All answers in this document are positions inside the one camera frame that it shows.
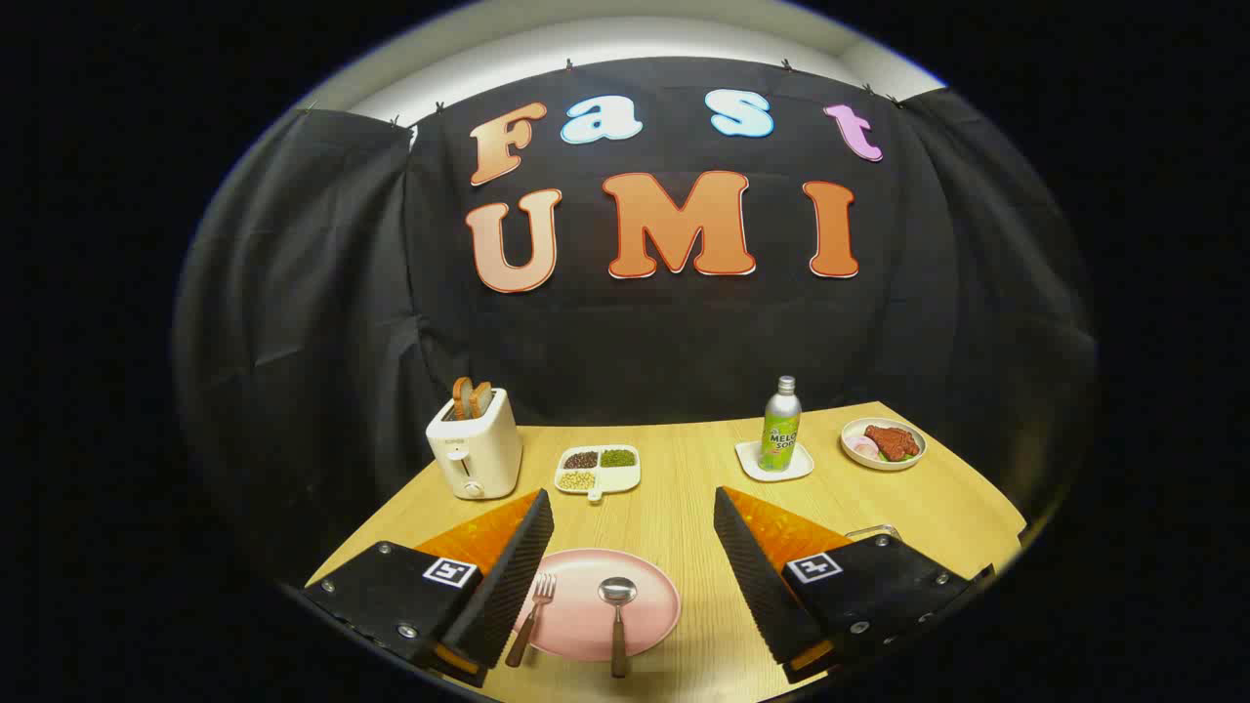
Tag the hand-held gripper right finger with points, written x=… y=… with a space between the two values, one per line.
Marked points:
x=757 y=576

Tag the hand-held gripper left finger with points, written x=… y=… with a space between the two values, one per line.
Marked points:
x=508 y=586

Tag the pink plate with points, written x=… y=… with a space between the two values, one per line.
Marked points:
x=576 y=615

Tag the white square coaster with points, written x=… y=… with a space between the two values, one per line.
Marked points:
x=747 y=464

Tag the pile of yellow beans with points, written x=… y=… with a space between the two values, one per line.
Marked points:
x=577 y=479

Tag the green soda bottle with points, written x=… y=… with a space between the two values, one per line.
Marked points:
x=779 y=439

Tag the white toaster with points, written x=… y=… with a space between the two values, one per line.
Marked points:
x=483 y=449

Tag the pile of dark beans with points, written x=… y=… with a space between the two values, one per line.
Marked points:
x=581 y=460

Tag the white divided dish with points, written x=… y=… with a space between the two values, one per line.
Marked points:
x=620 y=477

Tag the pink ham slices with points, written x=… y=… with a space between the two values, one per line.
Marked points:
x=863 y=447

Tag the pile of green beans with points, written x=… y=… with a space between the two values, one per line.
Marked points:
x=617 y=457

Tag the brown meat piece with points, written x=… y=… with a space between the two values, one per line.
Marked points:
x=891 y=441

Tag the toast slice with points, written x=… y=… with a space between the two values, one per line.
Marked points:
x=461 y=395
x=481 y=397

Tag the white round food plate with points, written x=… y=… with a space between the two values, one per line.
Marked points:
x=879 y=423

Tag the black backdrop cloth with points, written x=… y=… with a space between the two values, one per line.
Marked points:
x=635 y=342

